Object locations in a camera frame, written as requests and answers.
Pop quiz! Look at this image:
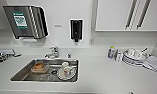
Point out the chrome sink pump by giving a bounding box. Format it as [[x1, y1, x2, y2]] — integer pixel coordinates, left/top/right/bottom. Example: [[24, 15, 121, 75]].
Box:
[[66, 52, 72, 60]]

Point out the black soap dispenser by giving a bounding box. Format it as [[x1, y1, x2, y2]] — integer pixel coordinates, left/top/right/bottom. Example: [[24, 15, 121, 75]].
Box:
[[69, 18, 84, 44]]

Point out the white mug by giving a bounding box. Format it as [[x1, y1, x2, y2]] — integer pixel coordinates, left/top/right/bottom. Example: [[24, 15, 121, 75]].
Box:
[[60, 61, 72, 75]]

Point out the chrome faucet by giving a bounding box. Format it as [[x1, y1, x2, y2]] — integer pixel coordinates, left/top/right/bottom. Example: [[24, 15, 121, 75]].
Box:
[[43, 45, 61, 60]]

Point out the white plate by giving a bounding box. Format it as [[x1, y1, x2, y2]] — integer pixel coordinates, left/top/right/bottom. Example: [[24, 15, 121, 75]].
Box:
[[56, 67, 78, 81]]

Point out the dish soap bottle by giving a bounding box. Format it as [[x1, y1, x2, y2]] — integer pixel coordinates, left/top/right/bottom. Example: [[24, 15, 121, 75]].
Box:
[[107, 45, 116, 60]]

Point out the sink drain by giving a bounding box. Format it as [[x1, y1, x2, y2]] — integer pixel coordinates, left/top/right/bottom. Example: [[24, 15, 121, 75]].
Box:
[[50, 69, 59, 76]]

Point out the small white bottle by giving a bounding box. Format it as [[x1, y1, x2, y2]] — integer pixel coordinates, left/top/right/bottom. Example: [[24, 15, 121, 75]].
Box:
[[115, 49, 124, 63]]

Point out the orange food container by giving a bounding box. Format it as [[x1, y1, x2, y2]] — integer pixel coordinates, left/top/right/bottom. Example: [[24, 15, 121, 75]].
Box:
[[29, 62, 50, 75]]

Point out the white cup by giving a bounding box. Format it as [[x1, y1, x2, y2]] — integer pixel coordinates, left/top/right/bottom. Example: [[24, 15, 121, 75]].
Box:
[[126, 48, 138, 58]]

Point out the steel paper towel dispenser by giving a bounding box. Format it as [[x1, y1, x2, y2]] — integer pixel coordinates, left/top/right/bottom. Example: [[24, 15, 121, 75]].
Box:
[[2, 5, 49, 41]]

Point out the stack of white plates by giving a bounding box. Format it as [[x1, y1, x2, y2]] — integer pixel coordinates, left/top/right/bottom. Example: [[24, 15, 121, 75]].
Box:
[[122, 49, 150, 66]]

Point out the stainless steel sink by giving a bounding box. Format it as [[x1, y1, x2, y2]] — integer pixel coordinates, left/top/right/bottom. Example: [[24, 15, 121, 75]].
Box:
[[9, 58, 80, 83]]

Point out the dish drying rack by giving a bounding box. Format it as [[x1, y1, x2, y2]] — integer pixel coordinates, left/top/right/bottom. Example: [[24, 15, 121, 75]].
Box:
[[0, 49, 22, 67]]

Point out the white wall outlet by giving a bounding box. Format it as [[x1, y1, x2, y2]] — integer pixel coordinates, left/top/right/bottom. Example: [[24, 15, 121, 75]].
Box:
[[88, 37, 96, 46]]

